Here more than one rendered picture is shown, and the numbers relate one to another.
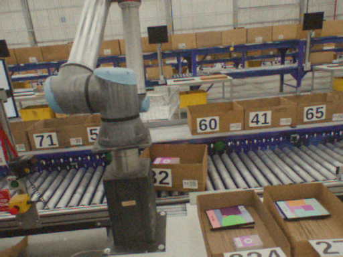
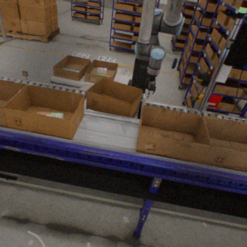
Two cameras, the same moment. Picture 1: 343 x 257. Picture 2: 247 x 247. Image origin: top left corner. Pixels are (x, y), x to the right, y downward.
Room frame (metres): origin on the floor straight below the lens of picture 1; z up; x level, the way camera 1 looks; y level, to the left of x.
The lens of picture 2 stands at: (3.02, 0.21, 1.77)
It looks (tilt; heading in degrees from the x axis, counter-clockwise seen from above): 38 degrees down; 184
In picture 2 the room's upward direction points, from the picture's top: 9 degrees clockwise
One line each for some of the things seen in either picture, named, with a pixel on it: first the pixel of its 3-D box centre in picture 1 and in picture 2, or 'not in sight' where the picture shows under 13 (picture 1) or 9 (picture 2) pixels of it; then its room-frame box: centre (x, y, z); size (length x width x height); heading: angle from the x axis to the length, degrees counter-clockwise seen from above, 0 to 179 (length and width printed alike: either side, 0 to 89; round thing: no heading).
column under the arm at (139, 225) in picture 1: (132, 201); (142, 72); (1.01, 0.20, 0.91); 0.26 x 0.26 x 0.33; 89
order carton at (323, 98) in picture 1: (312, 108); not in sight; (2.02, -1.12, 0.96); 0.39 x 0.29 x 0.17; 92
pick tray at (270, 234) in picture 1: (236, 226); (102, 71); (0.93, -0.23, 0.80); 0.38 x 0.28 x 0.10; 1
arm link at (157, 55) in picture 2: not in sight; (156, 59); (1.52, 0.28, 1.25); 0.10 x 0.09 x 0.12; 170
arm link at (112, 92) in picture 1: (114, 91); (152, 20); (1.00, 0.20, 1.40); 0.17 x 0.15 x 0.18; 80
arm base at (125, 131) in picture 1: (121, 126); (149, 36); (1.00, 0.19, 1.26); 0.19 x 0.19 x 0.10
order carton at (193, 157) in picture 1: (173, 165); (114, 98); (1.48, 0.01, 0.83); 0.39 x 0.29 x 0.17; 77
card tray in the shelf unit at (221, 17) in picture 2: not in sight; (234, 19); (0.11, 1.14, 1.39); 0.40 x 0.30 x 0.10; 179
